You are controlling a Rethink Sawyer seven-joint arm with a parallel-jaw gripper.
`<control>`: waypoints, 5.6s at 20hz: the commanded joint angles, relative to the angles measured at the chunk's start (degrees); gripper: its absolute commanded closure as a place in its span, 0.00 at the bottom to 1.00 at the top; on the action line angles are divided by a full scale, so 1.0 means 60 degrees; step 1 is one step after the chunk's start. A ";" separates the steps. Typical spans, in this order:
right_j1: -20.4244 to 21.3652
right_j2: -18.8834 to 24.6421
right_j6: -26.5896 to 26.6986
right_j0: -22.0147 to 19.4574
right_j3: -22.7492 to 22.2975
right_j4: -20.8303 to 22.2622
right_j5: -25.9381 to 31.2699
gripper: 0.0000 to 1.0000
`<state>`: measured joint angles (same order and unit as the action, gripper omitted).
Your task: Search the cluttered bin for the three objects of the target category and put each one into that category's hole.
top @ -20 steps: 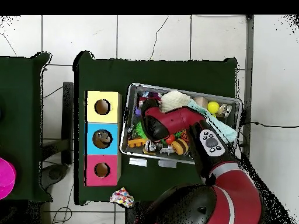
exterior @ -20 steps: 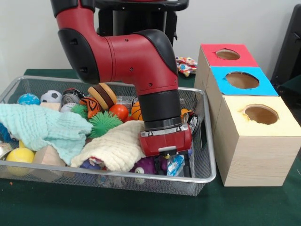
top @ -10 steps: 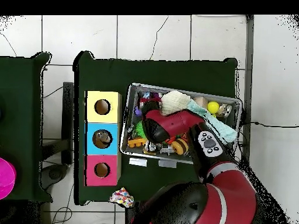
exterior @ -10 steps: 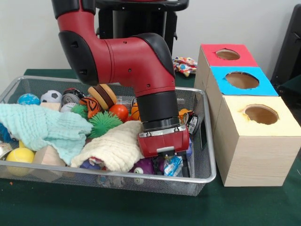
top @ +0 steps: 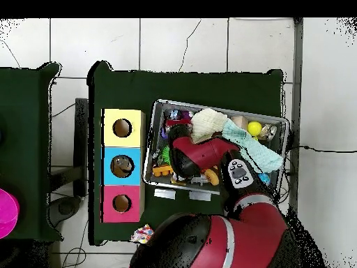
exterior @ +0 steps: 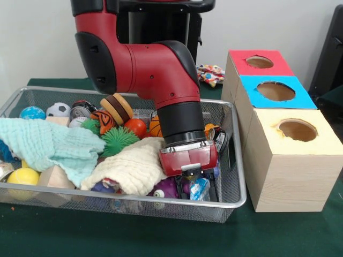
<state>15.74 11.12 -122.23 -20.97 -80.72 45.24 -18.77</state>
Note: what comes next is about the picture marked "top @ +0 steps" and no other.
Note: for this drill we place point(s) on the crushed bottle with blue label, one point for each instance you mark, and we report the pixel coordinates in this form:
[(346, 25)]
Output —
[(171, 114)]

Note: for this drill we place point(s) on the colourful packet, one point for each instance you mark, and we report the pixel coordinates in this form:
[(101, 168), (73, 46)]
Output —
[(142, 234)]

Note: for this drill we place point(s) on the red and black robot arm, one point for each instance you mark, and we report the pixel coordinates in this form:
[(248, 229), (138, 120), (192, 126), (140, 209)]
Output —
[(245, 237)]

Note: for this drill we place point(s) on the wooden box with three holes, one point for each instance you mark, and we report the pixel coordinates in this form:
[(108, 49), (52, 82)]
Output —
[(134, 139)]

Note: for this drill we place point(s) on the cream white cloth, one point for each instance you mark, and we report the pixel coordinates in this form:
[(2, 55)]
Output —
[(207, 124)]

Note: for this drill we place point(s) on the large green spiky ball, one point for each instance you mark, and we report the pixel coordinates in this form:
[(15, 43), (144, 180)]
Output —
[(166, 155)]

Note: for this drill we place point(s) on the dark green tablecloth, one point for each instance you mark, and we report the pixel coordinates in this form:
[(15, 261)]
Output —
[(25, 125), (181, 86)]

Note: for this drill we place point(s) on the toy burger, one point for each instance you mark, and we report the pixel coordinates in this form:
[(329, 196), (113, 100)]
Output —
[(212, 177)]

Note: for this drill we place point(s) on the yellow ball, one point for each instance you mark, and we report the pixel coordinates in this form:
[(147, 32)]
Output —
[(254, 128)]

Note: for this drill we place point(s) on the mint green cloth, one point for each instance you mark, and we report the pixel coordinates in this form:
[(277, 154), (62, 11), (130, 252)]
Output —
[(256, 153)]

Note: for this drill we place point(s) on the black upright panel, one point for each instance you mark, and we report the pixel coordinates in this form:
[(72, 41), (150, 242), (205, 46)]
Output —
[(81, 139)]

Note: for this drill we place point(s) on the blue globe ball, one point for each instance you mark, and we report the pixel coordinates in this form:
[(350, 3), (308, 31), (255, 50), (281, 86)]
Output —
[(265, 178)]

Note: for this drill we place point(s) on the grey metal bar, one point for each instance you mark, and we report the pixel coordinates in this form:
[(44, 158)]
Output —
[(295, 83)]

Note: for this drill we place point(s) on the magenta plastic bowl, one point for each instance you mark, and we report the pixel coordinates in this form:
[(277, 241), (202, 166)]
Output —
[(7, 212)]

